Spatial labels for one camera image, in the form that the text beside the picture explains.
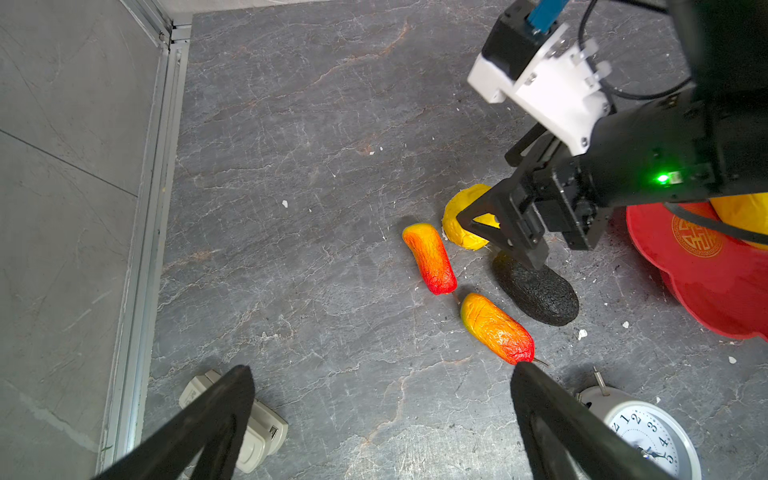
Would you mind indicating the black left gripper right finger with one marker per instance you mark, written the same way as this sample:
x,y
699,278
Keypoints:
x,y
558,432

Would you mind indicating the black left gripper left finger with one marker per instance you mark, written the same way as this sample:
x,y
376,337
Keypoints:
x,y
208,433

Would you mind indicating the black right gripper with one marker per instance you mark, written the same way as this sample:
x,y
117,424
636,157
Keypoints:
x,y
686,147

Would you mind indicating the dark fake avocado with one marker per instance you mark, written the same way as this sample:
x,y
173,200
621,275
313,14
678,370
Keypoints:
x,y
541,294

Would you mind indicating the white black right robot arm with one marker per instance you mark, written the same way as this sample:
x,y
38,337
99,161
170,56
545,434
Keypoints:
x,y
725,46

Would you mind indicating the red flower-shaped fruit bowl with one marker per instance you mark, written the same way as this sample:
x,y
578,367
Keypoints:
x,y
719,280

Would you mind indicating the yellow fake elongated fruit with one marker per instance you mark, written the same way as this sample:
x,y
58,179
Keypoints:
x,y
747,212

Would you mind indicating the beige plastic clip device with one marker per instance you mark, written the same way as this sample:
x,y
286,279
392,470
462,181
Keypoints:
x,y
265,433

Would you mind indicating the white analog alarm clock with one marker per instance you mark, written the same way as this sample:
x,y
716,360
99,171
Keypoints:
x,y
645,427

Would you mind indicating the aluminium left corner frame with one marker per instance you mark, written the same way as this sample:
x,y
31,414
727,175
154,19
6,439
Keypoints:
x,y
124,411

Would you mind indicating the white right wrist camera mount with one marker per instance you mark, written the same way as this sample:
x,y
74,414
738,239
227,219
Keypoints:
x,y
525,60

